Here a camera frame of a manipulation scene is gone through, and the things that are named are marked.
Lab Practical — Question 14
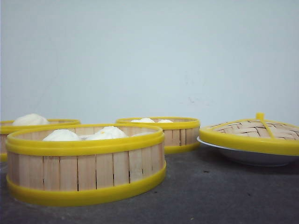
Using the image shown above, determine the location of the woven bamboo steamer lid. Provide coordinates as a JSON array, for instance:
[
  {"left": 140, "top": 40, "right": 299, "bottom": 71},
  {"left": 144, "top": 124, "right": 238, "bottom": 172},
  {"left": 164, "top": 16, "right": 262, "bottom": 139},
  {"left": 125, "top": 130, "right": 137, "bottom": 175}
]
[{"left": 198, "top": 112, "right": 299, "bottom": 156}]

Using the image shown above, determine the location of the white plate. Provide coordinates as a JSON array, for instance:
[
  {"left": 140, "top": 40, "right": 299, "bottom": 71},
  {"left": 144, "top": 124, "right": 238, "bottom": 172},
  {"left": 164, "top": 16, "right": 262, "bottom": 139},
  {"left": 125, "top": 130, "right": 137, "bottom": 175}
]
[{"left": 197, "top": 137, "right": 299, "bottom": 167}]

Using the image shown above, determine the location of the white bun front right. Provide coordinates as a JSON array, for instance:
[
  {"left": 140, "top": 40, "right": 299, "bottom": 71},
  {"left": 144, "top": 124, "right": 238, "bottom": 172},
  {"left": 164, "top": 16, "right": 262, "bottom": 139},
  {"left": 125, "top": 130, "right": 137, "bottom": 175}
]
[{"left": 86, "top": 126, "right": 128, "bottom": 140}]

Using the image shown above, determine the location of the white bun rear right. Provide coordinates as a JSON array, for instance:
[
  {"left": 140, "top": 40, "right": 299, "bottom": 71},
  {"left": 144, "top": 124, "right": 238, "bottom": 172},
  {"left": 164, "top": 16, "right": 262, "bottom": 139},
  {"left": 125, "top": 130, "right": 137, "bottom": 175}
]
[{"left": 158, "top": 119, "right": 173, "bottom": 123}]

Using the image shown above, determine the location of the white bun front left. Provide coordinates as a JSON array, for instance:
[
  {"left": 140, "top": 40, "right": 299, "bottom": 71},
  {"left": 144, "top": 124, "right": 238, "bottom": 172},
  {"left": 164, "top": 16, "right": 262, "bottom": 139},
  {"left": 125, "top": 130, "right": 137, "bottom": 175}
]
[{"left": 43, "top": 129, "right": 81, "bottom": 141}]

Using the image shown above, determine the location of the white bun rear left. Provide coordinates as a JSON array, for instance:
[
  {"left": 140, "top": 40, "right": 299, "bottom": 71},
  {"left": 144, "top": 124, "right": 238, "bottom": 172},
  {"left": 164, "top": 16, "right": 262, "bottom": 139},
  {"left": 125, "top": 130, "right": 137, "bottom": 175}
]
[{"left": 131, "top": 118, "right": 155, "bottom": 123}]

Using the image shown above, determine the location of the bamboo steamer basket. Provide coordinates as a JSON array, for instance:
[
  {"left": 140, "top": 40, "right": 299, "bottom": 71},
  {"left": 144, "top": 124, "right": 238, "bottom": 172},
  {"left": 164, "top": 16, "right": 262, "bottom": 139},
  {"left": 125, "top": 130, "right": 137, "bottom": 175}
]
[
  {"left": 0, "top": 119, "right": 81, "bottom": 162},
  {"left": 6, "top": 124, "right": 166, "bottom": 206},
  {"left": 116, "top": 117, "right": 200, "bottom": 154}
]

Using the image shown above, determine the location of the white bun left basket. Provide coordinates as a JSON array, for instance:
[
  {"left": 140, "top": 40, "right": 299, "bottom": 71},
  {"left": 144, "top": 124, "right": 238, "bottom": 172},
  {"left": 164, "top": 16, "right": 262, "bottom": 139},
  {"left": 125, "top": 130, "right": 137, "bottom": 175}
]
[{"left": 12, "top": 113, "right": 50, "bottom": 126}]

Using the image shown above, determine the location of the white bun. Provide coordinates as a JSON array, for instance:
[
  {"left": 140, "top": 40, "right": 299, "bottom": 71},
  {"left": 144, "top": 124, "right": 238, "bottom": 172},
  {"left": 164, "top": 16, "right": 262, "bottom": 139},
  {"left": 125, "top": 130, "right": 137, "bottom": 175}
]
[
  {"left": 131, "top": 118, "right": 155, "bottom": 123},
  {"left": 43, "top": 129, "right": 81, "bottom": 141},
  {"left": 86, "top": 126, "right": 128, "bottom": 140},
  {"left": 158, "top": 119, "right": 173, "bottom": 123}
]

